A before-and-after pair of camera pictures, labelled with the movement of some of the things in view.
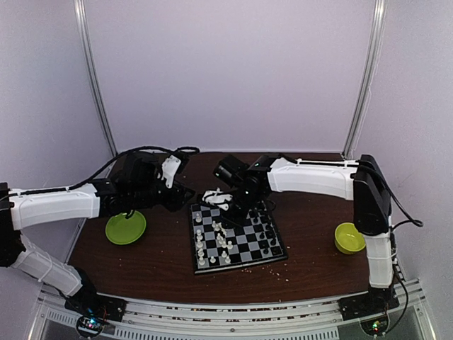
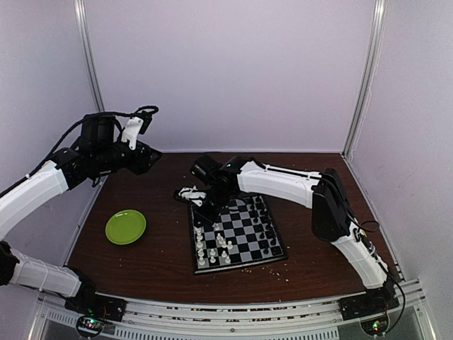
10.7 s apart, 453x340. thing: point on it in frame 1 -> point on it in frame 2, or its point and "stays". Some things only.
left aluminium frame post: [81, 15] stays
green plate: [122, 230] stays
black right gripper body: [240, 217] -> [214, 211]
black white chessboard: [216, 247] stays
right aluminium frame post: [364, 91] stays
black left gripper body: [170, 203] -> [136, 166]
